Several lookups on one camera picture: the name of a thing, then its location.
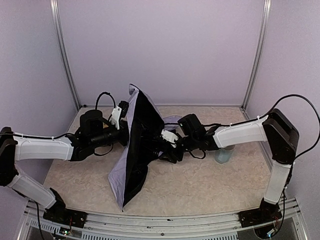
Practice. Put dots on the lavender folding umbrella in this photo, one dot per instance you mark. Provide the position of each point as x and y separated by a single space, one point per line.
145 144

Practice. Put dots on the right aluminium frame post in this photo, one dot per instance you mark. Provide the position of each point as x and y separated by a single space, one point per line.
258 54

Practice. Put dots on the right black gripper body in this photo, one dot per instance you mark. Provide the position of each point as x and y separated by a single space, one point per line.
165 146

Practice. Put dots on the left aluminium frame post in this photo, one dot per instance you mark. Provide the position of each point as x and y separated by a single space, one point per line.
54 5

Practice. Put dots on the aluminium frame post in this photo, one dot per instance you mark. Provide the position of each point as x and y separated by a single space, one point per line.
258 54
54 5

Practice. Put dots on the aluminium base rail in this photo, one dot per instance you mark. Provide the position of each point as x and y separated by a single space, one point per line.
218 226

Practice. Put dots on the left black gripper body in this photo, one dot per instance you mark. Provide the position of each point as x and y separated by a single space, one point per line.
124 133

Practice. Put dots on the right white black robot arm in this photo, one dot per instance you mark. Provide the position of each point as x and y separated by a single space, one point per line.
189 134

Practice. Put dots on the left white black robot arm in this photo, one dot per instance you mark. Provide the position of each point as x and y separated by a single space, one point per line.
94 131

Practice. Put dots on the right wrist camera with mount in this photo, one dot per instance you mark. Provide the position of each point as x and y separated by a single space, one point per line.
170 137

